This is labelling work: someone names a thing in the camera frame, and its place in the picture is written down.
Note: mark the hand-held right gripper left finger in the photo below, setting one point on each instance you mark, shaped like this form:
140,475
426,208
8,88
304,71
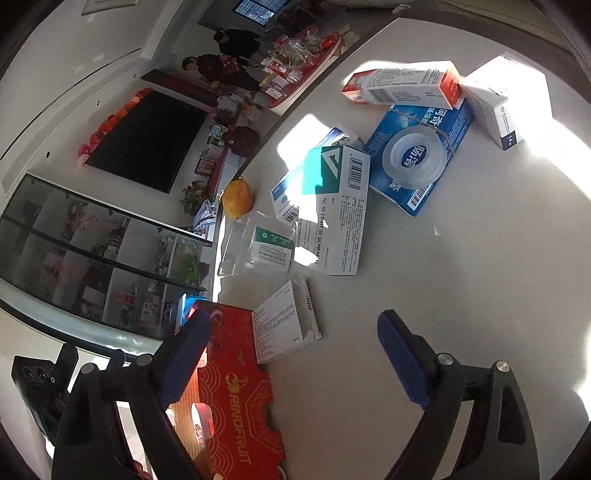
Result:
184,355

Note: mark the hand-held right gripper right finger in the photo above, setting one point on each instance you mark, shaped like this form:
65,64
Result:
401,360

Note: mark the red cardboard box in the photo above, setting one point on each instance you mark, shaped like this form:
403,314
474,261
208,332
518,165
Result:
231,401

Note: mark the white box blue side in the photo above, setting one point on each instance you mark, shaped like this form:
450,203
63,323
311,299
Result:
489,92

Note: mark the blue plastic stool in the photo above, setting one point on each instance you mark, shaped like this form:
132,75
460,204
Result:
187,307

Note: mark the clear plastic box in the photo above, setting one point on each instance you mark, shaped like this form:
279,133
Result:
235,249

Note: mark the glass door cabinet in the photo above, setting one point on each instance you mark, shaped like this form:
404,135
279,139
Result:
92,258

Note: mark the small white green packet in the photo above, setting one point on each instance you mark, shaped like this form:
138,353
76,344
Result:
272,249

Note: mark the blue white cloth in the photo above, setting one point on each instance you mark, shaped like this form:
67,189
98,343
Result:
205,217

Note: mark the white teal medicine box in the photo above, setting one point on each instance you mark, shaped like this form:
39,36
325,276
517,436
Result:
337,230

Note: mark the potted plant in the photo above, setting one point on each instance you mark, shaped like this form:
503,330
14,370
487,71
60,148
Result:
194,196

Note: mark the orange fruit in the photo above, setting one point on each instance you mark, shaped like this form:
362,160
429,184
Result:
238,198

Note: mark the clear tape roll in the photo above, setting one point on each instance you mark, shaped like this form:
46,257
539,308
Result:
397,170

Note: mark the white blue barcode box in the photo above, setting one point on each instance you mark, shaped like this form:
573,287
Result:
286,194

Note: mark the black television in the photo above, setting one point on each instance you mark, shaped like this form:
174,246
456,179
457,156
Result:
147,143

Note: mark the dark brown bag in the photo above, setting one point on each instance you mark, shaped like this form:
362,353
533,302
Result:
242,141

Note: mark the blue medicine box rubber band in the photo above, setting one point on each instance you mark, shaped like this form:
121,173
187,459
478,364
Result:
452,134

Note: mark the red garland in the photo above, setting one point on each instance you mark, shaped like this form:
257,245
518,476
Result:
111,120

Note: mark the white plastic bags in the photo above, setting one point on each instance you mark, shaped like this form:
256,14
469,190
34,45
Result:
231,104

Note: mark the white red medicine box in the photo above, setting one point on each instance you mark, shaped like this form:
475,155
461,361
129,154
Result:
406,83

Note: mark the round red-rimmed coffee table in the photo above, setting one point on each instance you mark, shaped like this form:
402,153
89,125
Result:
330,46

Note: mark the window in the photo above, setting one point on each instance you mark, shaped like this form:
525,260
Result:
256,9

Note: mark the dark red wall banner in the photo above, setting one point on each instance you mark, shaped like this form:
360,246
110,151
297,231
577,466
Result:
180,87

